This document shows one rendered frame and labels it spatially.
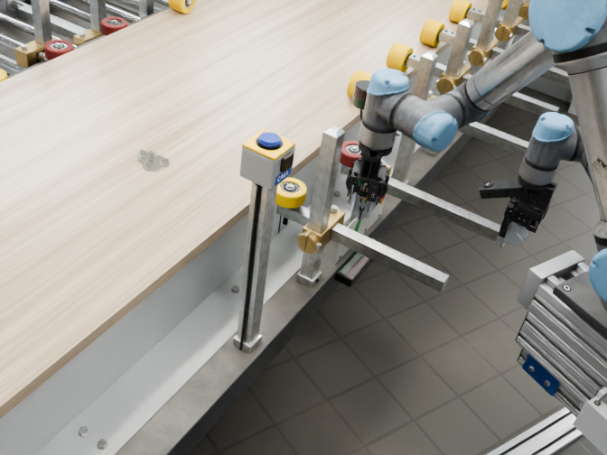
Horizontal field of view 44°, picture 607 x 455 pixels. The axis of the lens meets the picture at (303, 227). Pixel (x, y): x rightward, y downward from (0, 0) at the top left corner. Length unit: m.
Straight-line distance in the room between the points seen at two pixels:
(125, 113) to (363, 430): 1.21
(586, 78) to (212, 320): 1.03
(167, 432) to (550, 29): 0.98
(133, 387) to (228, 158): 0.58
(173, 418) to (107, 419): 0.17
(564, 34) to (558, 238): 2.32
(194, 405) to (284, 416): 0.90
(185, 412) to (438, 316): 1.50
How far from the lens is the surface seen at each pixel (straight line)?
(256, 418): 2.40
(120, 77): 2.16
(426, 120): 1.41
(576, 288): 1.47
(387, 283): 2.91
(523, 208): 1.76
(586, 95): 1.19
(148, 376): 1.69
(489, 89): 1.45
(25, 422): 1.51
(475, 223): 1.85
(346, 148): 1.92
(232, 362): 1.61
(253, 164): 1.30
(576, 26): 1.15
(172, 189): 1.72
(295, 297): 1.76
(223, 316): 1.81
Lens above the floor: 1.92
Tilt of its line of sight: 39 degrees down
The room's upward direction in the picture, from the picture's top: 9 degrees clockwise
